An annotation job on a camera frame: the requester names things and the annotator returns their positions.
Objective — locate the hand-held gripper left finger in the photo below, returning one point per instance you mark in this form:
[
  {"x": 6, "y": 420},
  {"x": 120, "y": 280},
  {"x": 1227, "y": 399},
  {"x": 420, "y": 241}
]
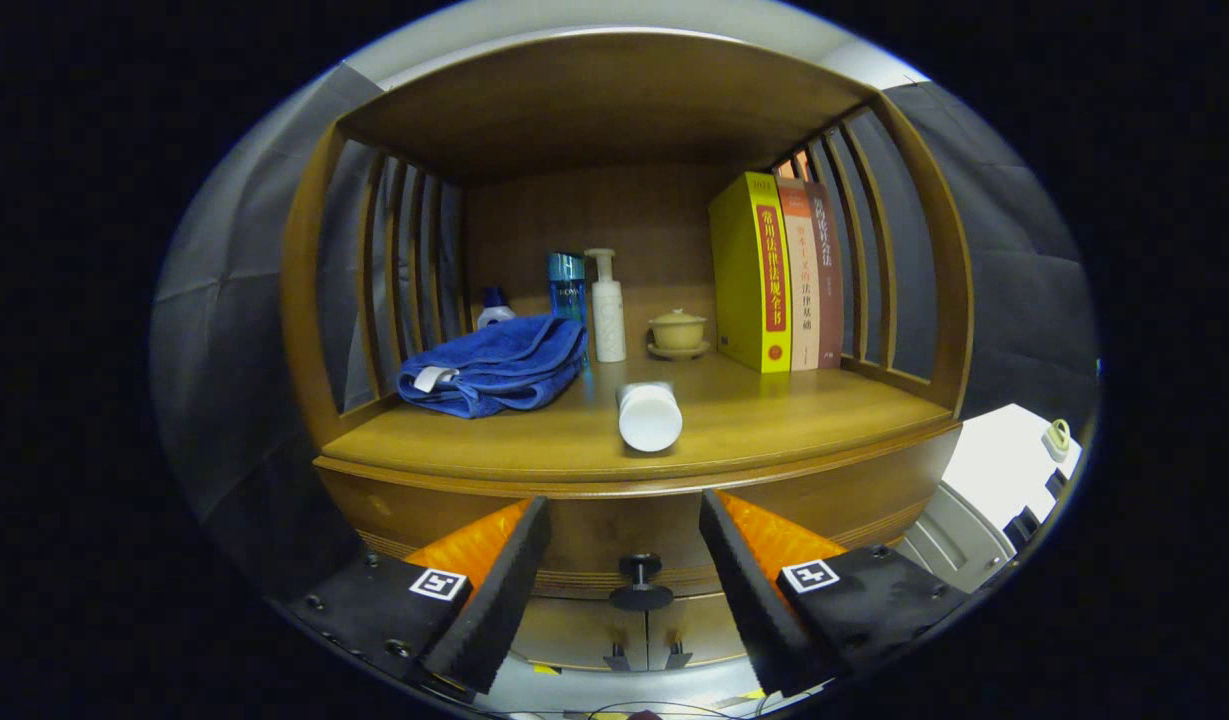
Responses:
[{"x": 499, "y": 590}]

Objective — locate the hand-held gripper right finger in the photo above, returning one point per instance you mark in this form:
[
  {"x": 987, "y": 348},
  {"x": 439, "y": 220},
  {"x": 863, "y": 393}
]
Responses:
[{"x": 749, "y": 590}]

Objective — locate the white and green tube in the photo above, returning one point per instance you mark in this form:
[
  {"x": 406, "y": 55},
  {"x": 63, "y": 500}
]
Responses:
[{"x": 650, "y": 418}]

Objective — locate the wooden cabinet door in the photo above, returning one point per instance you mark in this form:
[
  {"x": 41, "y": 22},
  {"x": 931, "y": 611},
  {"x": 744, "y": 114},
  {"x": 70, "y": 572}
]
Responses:
[
  {"x": 574, "y": 630},
  {"x": 699, "y": 630}
]

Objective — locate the wooden countertop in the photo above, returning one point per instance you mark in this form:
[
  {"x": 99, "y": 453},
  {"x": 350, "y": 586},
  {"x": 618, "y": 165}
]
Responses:
[{"x": 774, "y": 420}]

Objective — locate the white side cabinet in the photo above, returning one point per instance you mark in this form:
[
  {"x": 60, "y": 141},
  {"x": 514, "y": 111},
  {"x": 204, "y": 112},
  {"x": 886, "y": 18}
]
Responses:
[{"x": 994, "y": 460}]

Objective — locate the wooden cabinet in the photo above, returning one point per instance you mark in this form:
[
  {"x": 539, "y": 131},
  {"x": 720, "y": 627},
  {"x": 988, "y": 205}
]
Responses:
[{"x": 604, "y": 100}]

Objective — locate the folded blue towel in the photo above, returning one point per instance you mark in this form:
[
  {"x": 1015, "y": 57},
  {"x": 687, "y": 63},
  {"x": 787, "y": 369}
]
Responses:
[{"x": 494, "y": 370}]

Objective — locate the yellow lidded teacup with saucer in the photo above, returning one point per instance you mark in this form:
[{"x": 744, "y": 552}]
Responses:
[{"x": 678, "y": 332}]

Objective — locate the small white blue-capped bottle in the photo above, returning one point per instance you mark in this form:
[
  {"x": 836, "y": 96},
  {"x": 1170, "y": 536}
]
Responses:
[{"x": 494, "y": 312}]

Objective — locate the white pump bottle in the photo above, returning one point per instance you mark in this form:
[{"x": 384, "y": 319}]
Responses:
[{"x": 607, "y": 315}]

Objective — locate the orange and white book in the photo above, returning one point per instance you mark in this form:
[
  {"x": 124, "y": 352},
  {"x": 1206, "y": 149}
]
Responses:
[{"x": 802, "y": 290}]

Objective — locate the thick yellow book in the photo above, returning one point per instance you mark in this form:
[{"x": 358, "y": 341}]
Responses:
[{"x": 739, "y": 280}]

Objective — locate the brown book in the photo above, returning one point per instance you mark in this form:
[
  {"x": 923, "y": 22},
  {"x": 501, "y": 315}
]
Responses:
[{"x": 830, "y": 290}]

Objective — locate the blue glass bottle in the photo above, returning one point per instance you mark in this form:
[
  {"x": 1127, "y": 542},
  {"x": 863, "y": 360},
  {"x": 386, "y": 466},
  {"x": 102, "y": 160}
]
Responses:
[{"x": 565, "y": 285}]

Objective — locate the small green and white object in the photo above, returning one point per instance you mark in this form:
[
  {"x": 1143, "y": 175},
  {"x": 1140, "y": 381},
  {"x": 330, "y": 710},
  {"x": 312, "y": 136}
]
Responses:
[{"x": 1057, "y": 440}]

